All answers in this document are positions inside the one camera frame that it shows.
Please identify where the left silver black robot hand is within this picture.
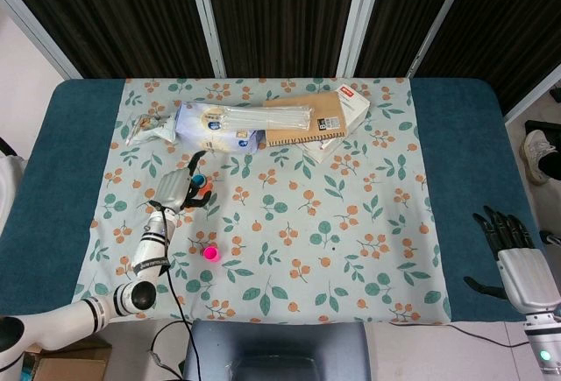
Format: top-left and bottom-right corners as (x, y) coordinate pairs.
(148, 150), (217, 214)

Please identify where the blue white tissue pack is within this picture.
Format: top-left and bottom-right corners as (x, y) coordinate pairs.
(174, 100), (264, 156)

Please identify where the black looped floor cable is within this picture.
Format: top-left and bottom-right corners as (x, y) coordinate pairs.
(150, 321), (190, 380)

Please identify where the blue padded table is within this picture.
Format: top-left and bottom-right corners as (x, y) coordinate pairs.
(0, 77), (561, 326)

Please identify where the white sneaker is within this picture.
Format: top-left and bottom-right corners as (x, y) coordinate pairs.
(519, 130), (557, 187)

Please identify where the brown cardboard box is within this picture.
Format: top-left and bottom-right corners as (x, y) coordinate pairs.
(22, 337), (113, 381)

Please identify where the thin dark floor cable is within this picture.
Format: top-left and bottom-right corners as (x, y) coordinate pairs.
(389, 320), (529, 349)

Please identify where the dark folding screen panel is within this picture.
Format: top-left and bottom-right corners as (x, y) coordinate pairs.
(0, 0), (227, 81)
(407, 0), (561, 122)
(192, 0), (373, 80)
(350, 0), (477, 80)

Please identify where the white box red label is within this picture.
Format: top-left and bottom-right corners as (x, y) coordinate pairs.
(336, 84), (372, 131)

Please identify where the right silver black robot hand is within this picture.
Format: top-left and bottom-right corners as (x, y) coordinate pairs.
(463, 205), (561, 314)

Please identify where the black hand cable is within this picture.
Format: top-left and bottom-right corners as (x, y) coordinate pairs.
(148, 200), (203, 381)

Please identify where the white book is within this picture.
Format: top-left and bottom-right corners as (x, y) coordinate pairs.
(295, 129), (348, 165)

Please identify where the black trouser leg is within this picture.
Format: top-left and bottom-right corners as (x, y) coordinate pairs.
(535, 149), (561, 181)

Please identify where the clear straw bundle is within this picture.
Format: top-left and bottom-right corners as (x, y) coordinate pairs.
(221, 106), (315, 131)

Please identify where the kraft spiral notebook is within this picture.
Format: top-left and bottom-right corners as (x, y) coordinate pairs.
(261, 91), (350, 148)

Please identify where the crumpled snack bag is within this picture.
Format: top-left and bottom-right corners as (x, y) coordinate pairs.
(125, 113), (179, 147)

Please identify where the floral patterned tablecloth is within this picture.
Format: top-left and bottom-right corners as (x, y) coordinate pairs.
(69, 76), (453, 326)

